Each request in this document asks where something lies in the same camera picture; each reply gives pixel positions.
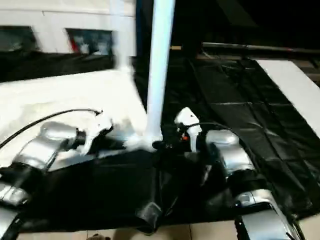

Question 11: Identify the black work mat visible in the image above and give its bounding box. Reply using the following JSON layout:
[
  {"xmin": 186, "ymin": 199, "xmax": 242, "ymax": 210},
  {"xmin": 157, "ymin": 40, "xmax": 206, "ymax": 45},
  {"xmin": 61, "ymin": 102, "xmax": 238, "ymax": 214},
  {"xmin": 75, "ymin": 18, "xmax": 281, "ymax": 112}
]
[{"xmin": 0, "ymin": 49, "xmax": 320, "ymax": 233}]

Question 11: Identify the white plastic table top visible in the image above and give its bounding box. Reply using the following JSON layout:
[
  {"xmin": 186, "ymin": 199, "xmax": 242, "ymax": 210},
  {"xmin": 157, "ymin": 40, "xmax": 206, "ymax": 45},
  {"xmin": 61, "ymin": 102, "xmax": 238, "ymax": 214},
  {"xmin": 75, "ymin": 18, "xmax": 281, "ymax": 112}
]
[{"xmin": 0, "ymin": 67, "xmax": 161, "ymax": 173}]

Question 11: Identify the white flat board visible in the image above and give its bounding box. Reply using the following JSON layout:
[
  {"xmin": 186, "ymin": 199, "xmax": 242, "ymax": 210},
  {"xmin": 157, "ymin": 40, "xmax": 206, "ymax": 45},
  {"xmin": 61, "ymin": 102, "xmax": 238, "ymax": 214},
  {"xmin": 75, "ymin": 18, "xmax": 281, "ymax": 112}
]
[{"xmin": 256, "ymin": 58, "xmax": 320, "ymax": 140}]

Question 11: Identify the white plastic table leg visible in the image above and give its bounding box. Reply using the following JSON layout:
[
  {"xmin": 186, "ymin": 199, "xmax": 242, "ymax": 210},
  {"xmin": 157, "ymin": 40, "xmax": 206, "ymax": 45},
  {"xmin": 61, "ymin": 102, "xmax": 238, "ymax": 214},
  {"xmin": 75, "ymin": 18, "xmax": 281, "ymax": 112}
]
[
  {"xmin": 111, "ymin": 0, "xmax": 136, "ymax": 73},
  {"xmin": 144, "ymin": 0, "xmax": 177, "ymax": 141}
]

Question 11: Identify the black metal rod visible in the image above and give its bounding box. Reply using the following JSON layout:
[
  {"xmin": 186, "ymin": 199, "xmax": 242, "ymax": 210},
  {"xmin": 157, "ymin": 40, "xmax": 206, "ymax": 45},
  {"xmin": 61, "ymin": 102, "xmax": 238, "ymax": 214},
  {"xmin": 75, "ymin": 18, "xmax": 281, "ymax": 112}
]
[{"xmin": 201, "ymin": 41, "xmax": 320, "ymax": 54}]

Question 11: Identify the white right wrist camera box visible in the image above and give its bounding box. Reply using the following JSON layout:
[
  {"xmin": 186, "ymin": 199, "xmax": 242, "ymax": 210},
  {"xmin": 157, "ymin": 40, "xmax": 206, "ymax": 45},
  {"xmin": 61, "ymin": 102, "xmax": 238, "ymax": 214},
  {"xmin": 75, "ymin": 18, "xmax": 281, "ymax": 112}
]
[{"xmin": 173, "ymin": 106, "xmax": 203, "ymax": 153}]

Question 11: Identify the black case with yellow label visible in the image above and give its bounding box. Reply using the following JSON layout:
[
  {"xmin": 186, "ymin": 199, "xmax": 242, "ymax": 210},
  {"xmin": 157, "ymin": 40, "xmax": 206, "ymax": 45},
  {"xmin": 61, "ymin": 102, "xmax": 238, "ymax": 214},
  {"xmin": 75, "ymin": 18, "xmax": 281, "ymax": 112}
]
[{"xmin": 134, "ymin": 0, "xmax": 205, "ymax": 58}]

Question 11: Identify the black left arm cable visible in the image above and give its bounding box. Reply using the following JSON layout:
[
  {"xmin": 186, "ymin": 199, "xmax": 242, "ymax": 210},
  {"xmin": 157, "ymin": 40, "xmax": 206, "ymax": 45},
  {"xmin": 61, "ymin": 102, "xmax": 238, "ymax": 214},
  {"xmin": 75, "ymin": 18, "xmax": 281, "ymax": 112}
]
[{"xmin": 0, "ymin": 107, "xmax": 105, "ymax": 148}]

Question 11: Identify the white cabinet with glass doors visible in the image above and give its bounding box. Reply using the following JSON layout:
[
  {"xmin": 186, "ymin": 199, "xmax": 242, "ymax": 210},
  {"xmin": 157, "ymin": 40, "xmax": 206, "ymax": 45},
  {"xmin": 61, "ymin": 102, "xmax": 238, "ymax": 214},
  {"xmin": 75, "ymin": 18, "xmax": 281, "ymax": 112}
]
[{"xmin": 0, "ymin": 0, "xmax": 137, "ymax": 56}]

